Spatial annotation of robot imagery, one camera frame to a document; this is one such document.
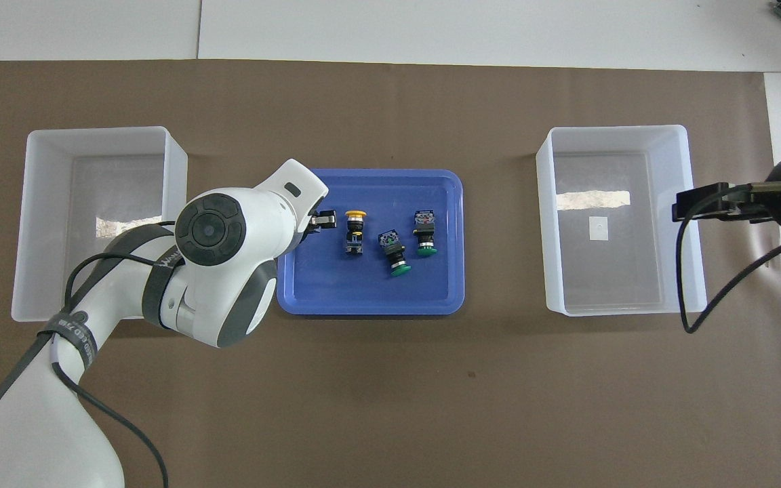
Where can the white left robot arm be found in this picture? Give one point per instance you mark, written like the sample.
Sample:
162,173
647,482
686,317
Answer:
228,271

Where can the translucent white plastic box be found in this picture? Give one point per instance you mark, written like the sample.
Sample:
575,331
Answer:
58,203
607,285

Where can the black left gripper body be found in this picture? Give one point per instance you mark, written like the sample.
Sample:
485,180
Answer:
307,227

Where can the yellow push button switch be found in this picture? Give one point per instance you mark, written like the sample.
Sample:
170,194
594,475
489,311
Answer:
355,237

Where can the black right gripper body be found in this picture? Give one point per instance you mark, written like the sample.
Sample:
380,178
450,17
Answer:
756,209

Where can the blue plastic tray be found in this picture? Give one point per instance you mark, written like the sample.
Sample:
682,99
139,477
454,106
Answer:
363,291

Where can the white paper label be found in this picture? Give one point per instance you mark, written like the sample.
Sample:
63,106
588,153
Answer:
598,229

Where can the brown paper table mat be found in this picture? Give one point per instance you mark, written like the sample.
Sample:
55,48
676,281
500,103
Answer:
431,407

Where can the green push button switch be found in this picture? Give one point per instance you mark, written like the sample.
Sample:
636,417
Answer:
424,237
397,261

